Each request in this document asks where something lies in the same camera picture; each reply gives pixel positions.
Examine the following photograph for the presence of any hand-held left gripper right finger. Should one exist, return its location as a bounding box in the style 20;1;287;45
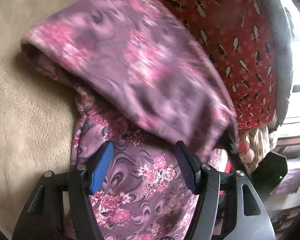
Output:
174;140;277;240

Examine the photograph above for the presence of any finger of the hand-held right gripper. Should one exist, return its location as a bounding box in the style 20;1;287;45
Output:
221;130;240;155

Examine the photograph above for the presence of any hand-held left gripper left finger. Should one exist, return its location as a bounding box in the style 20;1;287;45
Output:
12;141;114;240

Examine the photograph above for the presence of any purple floral garment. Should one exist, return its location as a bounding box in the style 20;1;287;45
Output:
20;0;238;240

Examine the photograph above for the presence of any pale pink cloth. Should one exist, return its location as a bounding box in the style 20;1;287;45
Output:
277;156;300;194

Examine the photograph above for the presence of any plastic bag of plush toys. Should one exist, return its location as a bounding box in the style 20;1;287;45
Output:
237;126;278;173

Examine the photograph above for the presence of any beige fleece blanket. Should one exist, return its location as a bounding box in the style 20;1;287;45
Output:
0;0;140;233

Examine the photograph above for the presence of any grey pillow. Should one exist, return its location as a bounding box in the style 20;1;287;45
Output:
260;0;294;128

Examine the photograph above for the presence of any red patterned pillow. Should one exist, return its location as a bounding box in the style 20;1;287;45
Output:
137;0;278;130

